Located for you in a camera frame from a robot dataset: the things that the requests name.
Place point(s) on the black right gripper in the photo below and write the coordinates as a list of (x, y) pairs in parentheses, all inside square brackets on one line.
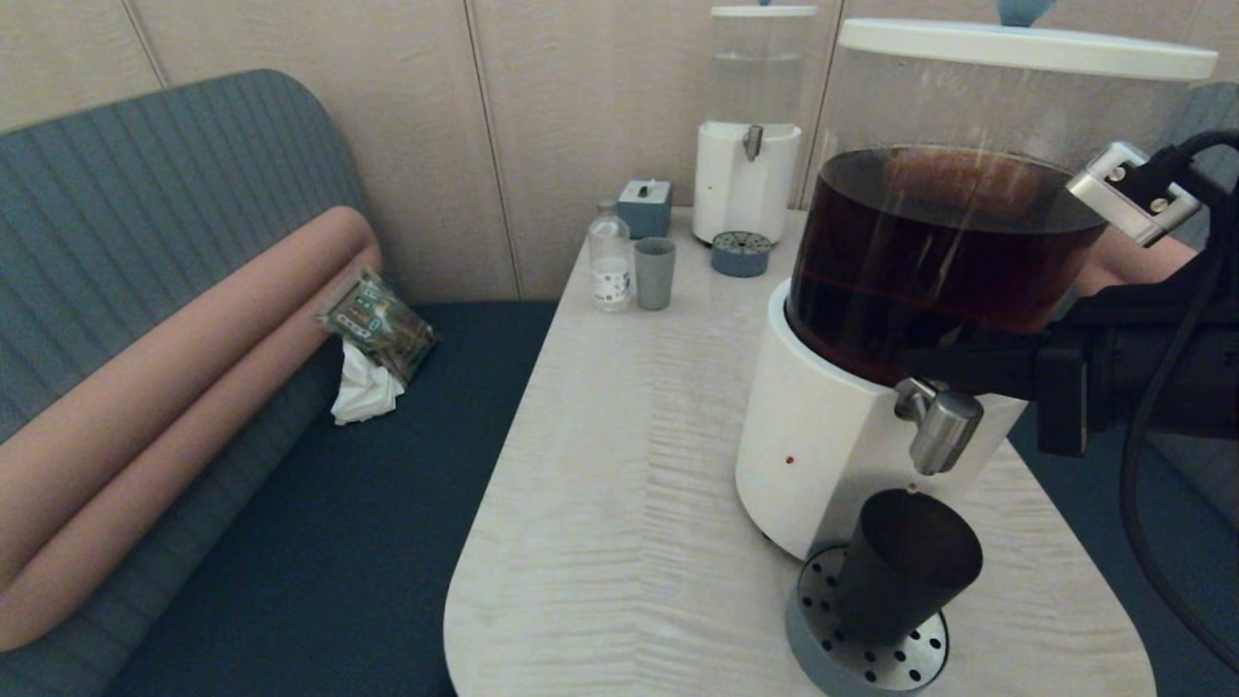
[(1162, 368)]

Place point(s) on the large silver dispenser tap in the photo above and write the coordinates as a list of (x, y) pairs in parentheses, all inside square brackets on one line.
[(944, 431)]

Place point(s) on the black plastic cup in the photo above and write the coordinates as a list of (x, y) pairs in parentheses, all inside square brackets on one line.
[(900, 576)]

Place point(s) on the grey plastic cup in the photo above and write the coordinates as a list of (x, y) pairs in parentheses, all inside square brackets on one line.
[(654, 275)]

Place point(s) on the pink cylindrical bolster cushion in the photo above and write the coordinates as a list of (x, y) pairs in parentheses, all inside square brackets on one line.
[(145, 503), (1147, 263), (1092, 286), (194, 339)]

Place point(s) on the large dark tea dispenser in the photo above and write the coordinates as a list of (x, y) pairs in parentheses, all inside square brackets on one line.
[(823, 445)]

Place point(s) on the small grey perforated drip tray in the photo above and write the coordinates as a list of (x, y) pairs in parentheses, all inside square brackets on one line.
[(740, 255)]

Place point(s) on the small clear water dispenser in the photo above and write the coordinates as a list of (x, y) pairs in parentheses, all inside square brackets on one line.
[(740, 192)]

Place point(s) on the large white dispenser lid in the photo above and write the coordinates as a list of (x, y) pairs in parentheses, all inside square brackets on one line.
[(1016, 48)]

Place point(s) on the small silver dispenser tap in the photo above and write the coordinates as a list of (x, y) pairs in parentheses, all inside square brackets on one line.
[(751, 143)]

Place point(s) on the large grey perforated drip tray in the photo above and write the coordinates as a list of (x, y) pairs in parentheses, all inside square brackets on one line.
[(818, 653)]

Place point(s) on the grey-blue tissue box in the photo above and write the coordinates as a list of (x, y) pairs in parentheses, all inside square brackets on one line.
[(644, 211)]

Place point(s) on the clear plastic bottle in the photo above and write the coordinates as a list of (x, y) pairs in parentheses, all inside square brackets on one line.
[(609, 265)]

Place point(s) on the small white dispenser lid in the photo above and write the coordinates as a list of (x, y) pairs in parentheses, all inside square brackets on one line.
[(765, 12)]

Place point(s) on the green snack packet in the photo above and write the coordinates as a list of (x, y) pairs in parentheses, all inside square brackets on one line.
[(382, 323)]

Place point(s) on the crumpled white tissue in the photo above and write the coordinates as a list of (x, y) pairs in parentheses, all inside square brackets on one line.
[(365, 391)]

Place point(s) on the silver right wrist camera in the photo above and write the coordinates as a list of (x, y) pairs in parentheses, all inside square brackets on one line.
[(1123, 198)]

